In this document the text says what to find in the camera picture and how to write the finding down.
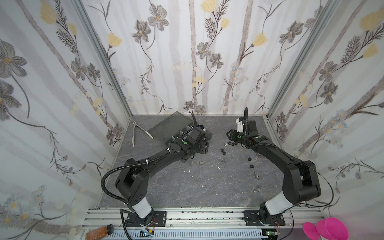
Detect amber bottle black cap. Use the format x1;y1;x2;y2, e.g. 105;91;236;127
86;224;115;240

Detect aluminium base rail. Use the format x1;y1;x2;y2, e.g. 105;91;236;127
81;207;324;240

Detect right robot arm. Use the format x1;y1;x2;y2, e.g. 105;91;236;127
227;108;322;226

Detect metal kitchen tongs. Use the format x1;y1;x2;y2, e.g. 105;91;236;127
131;121;154;148

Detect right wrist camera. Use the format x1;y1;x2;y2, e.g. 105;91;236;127
236;117;245;133

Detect pink plastic cup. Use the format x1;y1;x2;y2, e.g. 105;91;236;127
303;217;349;240

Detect green compartment organizer box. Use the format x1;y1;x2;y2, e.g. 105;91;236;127
149;112;213;163

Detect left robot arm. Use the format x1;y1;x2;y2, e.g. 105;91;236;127
101;112;209;240

